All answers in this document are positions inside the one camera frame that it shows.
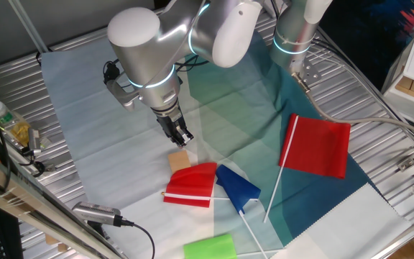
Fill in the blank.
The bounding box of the large red flag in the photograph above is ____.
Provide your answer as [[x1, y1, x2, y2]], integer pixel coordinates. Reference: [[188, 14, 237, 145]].
[[263, 113, 351, 224]]

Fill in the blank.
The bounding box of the black camera cable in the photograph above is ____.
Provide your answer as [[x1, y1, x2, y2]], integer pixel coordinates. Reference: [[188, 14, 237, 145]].
[[120, 218, 156, 259]]

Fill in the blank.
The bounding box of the thin aluminium strut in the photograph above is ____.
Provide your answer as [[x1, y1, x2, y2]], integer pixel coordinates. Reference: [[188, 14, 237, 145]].
[[7, 0, 50, 55]]

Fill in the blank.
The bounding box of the aluminium frame bar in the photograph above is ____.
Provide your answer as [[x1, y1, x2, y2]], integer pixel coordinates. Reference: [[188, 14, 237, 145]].
[[0, 143, 129, 259]]

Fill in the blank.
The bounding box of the green flag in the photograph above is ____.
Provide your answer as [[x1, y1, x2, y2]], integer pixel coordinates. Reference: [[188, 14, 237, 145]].
[[183, 233, 285, 259]]

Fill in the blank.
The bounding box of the blue flag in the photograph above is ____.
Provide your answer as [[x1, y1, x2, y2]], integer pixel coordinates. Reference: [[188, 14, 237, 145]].
[[215, 164, 269, 259]]

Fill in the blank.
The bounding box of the small folded red flag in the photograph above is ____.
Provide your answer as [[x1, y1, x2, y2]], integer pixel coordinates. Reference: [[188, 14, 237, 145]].
[[161, 161, 260, 209]]

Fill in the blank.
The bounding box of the yellow liquid bottle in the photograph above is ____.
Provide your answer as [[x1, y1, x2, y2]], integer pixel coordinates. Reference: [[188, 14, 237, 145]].
[[0, 100, 32, 147]]

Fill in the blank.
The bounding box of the teal and white tablecloth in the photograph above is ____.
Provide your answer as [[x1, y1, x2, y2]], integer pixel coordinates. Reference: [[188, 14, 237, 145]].
[[40, 3, 413, 259]]

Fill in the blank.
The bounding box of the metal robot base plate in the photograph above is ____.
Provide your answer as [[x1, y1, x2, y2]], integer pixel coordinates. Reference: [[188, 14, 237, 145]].
[[288, 57, 322, 84]]

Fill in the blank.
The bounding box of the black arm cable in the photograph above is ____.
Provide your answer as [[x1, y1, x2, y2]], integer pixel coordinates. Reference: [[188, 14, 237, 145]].
[[175, 54, 210, 73]]

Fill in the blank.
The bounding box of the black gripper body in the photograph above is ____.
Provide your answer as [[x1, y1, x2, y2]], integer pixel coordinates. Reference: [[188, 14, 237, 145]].
[[156, 109, 187, 137]]

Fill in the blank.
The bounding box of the black looped cable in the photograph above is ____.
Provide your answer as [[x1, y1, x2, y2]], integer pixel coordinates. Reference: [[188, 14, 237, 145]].
[[18, 146, 47, 178]]

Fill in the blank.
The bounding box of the black cable strap bundle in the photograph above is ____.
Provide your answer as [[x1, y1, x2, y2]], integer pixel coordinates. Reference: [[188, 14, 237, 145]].
[[102, 60, 120, 84]]

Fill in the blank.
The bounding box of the silver camera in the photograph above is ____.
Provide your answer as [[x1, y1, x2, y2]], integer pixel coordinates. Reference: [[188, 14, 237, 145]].
[[71, 201, 124, 227]]

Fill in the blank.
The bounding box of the grey hose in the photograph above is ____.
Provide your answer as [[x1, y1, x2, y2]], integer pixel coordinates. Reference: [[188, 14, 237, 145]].
[[292, 71, 414, 145]]

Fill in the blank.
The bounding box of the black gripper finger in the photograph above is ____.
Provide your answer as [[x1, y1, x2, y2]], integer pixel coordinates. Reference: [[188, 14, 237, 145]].
[[178, 125, 196, 147], [168, 130, 186, 149]]

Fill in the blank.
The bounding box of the black base cable bundle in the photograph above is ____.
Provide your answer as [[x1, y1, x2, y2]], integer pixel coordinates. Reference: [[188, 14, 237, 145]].
[[313, 27, 414, 147]]

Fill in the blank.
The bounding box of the grey metal clamp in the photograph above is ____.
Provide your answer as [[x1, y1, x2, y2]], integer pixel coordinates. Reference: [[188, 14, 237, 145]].
[[27, 127, 43, 155]]

